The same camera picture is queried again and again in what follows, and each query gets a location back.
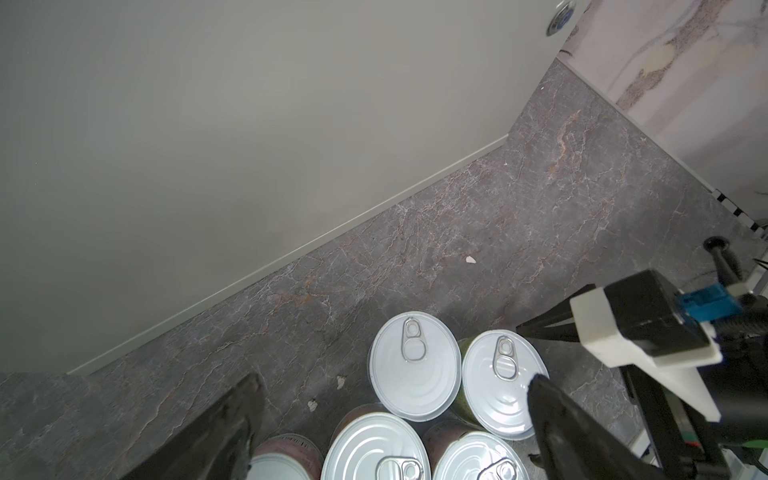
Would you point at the white lid can green label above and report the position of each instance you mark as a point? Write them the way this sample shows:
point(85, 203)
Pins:
point(497, 367)

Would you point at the grey metal cabinet box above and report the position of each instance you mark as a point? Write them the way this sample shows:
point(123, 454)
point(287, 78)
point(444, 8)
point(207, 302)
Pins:
point(158, 156)

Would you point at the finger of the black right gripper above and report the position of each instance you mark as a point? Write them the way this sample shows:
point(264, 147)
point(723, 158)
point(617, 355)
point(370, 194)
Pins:
point(556, 324)

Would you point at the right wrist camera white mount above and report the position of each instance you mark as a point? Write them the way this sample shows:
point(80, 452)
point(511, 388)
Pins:
point(647, 322)

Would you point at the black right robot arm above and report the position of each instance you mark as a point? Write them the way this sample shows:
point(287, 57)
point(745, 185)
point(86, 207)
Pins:
point(685, 444)

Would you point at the white lid can pink label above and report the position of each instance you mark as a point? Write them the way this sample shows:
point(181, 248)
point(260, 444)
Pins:
point(286, 456)

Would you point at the round cabinet key lock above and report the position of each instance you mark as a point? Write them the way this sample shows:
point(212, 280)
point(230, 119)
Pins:
point(564, 12)

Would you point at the white lid can blue label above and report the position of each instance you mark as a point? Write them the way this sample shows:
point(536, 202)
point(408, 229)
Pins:
point(414, 366)

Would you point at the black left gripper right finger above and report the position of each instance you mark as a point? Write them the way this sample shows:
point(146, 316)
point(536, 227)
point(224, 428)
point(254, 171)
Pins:
point(572, 445)

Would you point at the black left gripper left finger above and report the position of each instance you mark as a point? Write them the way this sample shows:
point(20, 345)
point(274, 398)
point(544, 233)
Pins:
point(218, 444)

